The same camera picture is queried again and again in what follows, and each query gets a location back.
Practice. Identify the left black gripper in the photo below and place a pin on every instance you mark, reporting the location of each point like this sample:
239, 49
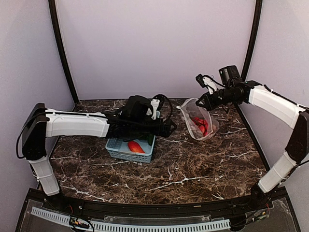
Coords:
158, 131

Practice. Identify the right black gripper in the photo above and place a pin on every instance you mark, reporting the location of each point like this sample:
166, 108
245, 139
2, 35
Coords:
209, 105

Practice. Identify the polka dot zip bag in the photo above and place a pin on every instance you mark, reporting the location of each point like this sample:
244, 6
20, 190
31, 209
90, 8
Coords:
189, 110

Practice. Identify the orange red toy mango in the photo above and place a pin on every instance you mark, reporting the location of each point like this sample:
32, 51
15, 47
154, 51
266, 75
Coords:
135, 147

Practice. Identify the light blue plastic basket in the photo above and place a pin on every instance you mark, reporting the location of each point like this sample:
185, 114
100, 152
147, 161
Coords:
118, 149

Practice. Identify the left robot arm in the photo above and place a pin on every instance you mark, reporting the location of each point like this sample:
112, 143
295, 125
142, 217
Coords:
137, 118

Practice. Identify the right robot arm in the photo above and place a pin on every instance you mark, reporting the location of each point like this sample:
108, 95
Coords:
233, 89

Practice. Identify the green toy cucumber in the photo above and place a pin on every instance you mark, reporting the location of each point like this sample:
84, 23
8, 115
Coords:
150, 139

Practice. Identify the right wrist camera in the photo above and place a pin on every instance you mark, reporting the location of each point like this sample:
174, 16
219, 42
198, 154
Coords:
208, 82

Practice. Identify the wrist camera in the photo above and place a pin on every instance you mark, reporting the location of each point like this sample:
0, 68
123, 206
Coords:
208, 82
157, 103

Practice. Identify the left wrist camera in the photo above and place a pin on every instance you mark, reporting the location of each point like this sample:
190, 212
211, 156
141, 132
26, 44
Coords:
157, 103

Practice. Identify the black front rail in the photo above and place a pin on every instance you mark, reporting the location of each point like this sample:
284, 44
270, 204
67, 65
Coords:
231, 208

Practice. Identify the right black frame post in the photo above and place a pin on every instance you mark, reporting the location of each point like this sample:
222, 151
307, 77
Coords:
252, 39

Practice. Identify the black frame post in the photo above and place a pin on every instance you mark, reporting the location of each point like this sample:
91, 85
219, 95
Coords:
252, 39
61, 50

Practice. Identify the grey slotted cable duct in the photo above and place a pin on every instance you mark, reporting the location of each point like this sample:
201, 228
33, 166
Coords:
134, 224

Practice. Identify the left black frame post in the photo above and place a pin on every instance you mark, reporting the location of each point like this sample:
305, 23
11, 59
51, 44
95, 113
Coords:
61, 50

